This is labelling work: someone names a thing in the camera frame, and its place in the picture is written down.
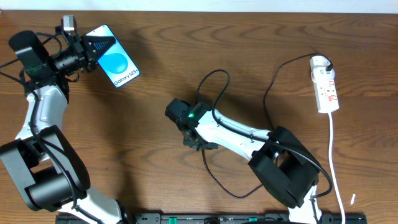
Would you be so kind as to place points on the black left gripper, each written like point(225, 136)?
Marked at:
point(89, 51)

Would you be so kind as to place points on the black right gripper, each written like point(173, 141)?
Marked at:
point(199, 145)

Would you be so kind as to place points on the blue Galaxy smartphone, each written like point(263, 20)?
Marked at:
point(115, 62)

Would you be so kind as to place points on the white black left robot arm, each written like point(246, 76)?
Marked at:
point(46, 170)

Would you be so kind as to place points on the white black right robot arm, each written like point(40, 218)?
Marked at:
point(277, 158)

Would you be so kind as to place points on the white USB charger adapter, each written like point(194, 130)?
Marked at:
point(321, 66)

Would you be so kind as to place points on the white power strip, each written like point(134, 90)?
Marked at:
point(325, 94)

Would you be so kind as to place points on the small white paper scrap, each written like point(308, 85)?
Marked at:
point(352, 199)

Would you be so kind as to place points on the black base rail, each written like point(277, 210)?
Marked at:
point(156, 218)

